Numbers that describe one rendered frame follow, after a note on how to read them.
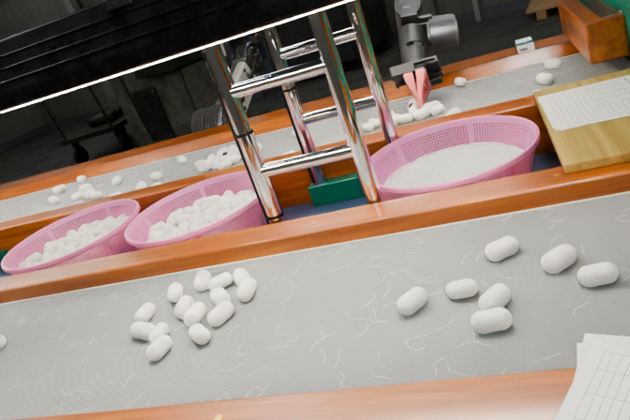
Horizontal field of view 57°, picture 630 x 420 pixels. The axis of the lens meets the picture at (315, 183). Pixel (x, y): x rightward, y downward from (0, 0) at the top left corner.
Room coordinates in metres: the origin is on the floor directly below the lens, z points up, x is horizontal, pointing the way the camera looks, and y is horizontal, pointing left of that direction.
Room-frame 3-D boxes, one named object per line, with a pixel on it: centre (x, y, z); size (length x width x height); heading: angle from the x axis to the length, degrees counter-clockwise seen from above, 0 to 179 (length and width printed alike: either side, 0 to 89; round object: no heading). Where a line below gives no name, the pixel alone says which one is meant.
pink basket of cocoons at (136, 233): (0.98, 0.21, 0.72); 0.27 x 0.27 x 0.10
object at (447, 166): (0.82, -0.21, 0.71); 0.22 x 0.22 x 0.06
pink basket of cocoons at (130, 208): (1.07, 0.47, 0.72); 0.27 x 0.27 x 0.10
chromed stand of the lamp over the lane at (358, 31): (1.07, -0.11, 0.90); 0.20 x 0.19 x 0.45; 70
